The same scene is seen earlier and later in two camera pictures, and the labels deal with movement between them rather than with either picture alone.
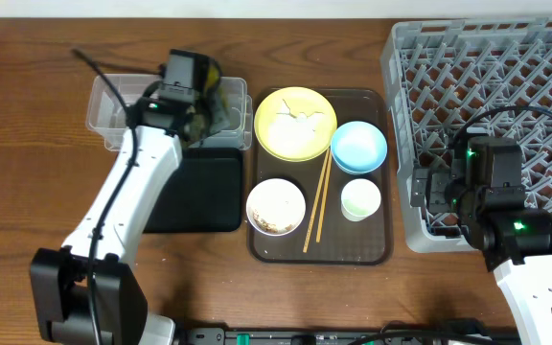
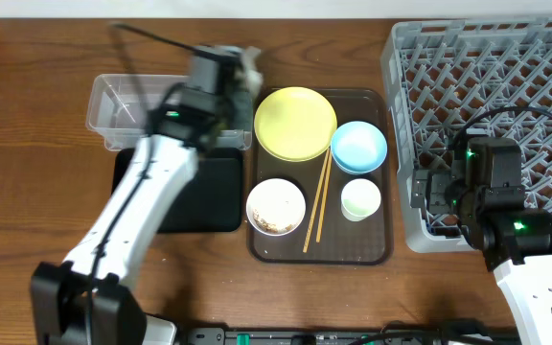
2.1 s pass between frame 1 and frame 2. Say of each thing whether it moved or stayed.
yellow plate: stayed
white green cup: stayed
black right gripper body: stayed
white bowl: stayed
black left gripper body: moved
